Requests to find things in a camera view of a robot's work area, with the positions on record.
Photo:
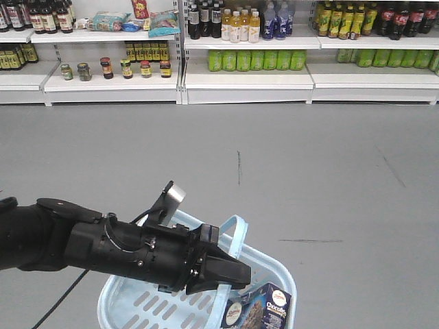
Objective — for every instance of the light blue plastic basket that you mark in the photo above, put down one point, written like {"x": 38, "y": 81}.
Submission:
{"x": 128, "y": 303}

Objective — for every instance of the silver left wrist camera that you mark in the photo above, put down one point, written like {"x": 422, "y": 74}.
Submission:
{"x": 167, "y": 204}

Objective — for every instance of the dark blue cookie box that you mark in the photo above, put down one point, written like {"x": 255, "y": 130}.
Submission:
{"x": 264, "y": 307}

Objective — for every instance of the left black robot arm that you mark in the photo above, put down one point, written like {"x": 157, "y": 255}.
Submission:
{"x": 53, "y": 234}

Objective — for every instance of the white store shelving unit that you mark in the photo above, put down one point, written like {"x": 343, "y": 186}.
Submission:
{"x": 84, "y": 67}

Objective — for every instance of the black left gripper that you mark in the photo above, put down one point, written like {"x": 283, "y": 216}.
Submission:
{"x": 173, "y": 258}

